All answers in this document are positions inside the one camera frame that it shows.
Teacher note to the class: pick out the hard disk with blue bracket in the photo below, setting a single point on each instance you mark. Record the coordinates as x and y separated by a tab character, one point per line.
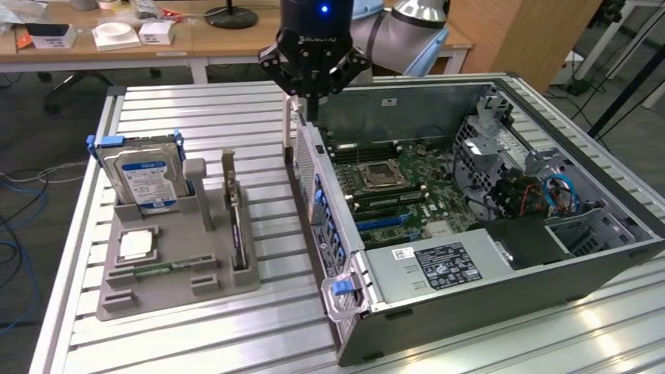
145	183

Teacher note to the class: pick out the clear plastic bag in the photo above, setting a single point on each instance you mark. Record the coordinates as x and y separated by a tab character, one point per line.
11	15

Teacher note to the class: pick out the green motherboard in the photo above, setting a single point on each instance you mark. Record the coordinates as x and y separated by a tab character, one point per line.
446	187

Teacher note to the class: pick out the black office chair base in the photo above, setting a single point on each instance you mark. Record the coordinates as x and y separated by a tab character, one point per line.
77	78

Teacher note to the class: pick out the grey power supply unit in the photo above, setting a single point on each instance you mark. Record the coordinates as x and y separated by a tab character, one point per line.
400	284

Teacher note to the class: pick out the grey cup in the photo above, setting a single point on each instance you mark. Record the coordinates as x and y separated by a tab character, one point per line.
83	4

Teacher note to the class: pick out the silver CPU chip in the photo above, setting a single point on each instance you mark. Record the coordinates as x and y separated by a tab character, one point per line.
136	245

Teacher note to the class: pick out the black open PC case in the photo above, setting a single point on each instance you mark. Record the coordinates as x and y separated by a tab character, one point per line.
468	311

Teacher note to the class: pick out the grey parts rack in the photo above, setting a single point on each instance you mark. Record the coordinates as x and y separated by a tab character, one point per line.
192	245

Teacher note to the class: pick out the white box with black top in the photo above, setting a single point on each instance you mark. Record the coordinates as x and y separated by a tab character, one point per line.
52	41

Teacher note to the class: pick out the metal disk bay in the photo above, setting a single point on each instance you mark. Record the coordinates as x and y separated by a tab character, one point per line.
597	218

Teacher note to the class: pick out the grey card retainer bar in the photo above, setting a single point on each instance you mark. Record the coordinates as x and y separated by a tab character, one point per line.
287	128

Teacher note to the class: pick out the wooden cabinet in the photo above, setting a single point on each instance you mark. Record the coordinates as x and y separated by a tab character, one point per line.
534	39

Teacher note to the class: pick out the small silver chipset heatsink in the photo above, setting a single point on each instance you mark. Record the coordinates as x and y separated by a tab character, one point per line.
441	228

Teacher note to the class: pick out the black power adapter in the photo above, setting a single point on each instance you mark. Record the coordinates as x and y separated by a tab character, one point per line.
576	87

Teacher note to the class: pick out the blue expansion slot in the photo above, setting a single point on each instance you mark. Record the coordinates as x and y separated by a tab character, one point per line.
384	222

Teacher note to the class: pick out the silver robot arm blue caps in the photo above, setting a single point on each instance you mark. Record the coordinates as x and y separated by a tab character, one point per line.
400	35

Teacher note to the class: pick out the white bowl-shaped holder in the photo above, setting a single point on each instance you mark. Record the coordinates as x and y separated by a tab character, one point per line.
116	39

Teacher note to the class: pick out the installed green RAM stick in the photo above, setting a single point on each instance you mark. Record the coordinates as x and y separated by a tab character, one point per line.
389	198

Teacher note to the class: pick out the RAM memory stick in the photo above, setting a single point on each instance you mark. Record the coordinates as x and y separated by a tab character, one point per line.
240	241

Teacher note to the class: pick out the blue case latch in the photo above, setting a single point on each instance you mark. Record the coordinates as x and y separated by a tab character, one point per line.
341	288

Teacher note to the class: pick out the green RAM stick on rack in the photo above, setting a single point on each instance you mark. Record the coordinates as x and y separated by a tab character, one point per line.
161	267

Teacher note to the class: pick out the orange card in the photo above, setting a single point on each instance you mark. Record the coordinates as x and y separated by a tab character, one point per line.
23	41

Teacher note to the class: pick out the perforated metal drive cage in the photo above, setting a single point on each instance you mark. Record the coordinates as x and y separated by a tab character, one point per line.
477	132

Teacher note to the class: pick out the red small item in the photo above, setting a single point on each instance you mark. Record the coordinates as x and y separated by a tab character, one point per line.
171	15

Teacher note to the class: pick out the small white cardboard box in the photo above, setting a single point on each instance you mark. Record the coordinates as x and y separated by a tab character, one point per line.
156	35

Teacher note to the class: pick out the white floor box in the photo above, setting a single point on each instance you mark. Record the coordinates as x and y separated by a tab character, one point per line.
566	70

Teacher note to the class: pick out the metal CPU socket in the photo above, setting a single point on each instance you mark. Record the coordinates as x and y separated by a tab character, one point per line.
381	175

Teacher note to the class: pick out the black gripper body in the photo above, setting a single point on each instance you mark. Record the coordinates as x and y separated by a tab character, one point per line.
317	23

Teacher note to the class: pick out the white table frame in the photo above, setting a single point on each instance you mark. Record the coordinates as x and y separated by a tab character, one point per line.
608	35

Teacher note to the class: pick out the wooden desk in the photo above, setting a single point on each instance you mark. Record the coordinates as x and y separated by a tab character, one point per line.
63	54

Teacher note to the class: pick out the black lamp base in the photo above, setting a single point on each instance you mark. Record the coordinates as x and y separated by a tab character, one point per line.
231	19

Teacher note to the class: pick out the black stand pole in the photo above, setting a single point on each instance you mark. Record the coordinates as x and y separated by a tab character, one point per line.
625	78

